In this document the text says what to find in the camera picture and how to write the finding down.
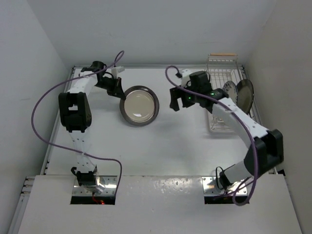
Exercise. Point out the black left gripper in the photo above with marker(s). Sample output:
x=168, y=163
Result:
x=117, y=89

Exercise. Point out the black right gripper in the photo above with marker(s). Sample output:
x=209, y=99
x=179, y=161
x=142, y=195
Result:
x=176, y=93

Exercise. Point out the dark rimmed beige plate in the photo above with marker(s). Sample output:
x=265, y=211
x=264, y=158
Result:
x=141, y=106

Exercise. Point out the blue floral ceramic plate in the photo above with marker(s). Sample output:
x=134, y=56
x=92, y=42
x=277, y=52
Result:
x=230, y=88

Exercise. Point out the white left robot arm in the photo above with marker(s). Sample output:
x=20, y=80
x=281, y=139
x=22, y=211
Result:
x=76, y=117

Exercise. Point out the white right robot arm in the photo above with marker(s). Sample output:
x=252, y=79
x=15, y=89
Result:
x=265, y=147

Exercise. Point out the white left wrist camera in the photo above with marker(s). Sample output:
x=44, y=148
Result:
x=116, y=70

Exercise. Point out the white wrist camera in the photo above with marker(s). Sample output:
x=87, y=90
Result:
x=184, y=77
x=116, y=70

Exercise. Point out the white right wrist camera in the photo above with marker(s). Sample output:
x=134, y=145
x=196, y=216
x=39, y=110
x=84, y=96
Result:
x=184, y=77

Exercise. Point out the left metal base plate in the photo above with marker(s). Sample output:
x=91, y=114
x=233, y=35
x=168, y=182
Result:
x=104, y=186

